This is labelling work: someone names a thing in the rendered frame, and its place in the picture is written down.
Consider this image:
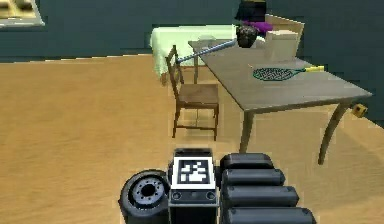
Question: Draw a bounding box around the green tennis racket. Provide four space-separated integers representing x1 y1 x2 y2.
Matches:
252 65 325 82

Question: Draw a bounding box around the brown wooden chair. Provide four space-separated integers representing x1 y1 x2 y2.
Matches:
165 44 221 142

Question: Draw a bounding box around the framed wall picture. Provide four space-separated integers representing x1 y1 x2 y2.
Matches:
0 0 46 29

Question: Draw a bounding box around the purple cloth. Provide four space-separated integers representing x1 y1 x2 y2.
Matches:
242 20 275 36

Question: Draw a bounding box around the small yellow cube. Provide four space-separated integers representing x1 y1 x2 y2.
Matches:
352 103 369 119

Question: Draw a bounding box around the grey wooden table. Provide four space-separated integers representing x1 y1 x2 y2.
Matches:
187 39 374 166

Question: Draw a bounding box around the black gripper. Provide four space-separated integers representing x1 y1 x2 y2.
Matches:
118 169 172 224

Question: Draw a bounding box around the blue baseball bat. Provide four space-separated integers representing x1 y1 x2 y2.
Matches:
176 38 238 64

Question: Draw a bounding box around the beige cardboard box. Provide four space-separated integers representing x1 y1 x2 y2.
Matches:
264 13 306 63

